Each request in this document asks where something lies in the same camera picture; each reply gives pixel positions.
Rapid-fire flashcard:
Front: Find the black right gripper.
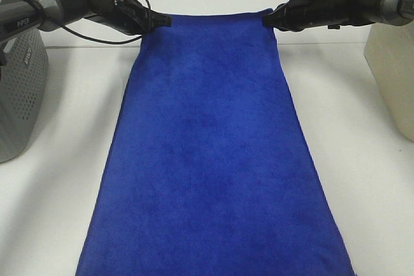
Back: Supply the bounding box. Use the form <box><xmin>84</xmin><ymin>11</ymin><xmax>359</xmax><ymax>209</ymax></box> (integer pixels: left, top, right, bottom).
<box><xmin>261</xmin><ymin>0</ymin><xmax>350</xmax><ymax>33</ymax></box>

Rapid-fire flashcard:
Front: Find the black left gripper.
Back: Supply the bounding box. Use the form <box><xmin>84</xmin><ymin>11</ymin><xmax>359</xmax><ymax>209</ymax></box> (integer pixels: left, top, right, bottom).
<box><xmin>85</xmin><ymin>0</ymin><xmax>171</xmax><ymax>36</ymax></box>

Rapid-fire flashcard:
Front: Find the blue microfibre towel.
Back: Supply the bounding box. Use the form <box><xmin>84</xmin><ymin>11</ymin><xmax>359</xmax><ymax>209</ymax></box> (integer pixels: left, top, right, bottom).
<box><xmin>76</xmin><ymin>12</ymin><xmax>354</xmax><ymax>275</ymax></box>

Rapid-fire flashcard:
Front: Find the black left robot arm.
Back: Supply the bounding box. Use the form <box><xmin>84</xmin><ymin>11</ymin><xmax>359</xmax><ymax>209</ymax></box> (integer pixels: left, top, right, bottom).
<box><xmin>1</xmin><ymin>0</ymin><xmax>172</xmax><ymax>43</ymax></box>

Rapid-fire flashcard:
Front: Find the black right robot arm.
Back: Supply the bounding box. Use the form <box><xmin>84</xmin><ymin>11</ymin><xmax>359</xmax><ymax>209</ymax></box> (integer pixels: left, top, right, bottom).
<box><xmin>263</xmin><ymin>0</ymin><xmax>413</xmax><ymax>32</ymax></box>

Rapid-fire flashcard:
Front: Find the beige storage box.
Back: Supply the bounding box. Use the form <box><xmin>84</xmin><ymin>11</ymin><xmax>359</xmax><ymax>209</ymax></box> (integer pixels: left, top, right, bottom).
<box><xmin>364</xmin><ymin>23</ymin><xmax>413</xmax><ymax>140</ymax></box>

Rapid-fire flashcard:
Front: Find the grey perforated laundry basket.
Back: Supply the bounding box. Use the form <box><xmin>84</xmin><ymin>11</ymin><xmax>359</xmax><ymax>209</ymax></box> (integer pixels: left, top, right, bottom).
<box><xmin>1</xmin><ymin>27</ymin><xmax>49</xmax><ymax>163</ymax></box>

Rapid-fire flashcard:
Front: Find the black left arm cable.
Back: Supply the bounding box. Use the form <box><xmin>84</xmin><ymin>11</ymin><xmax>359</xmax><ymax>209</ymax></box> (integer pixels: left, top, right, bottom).
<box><xmin>0</xmin><ymin>0</ymin><xmax>153</xmax><ymax>46</ymax></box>

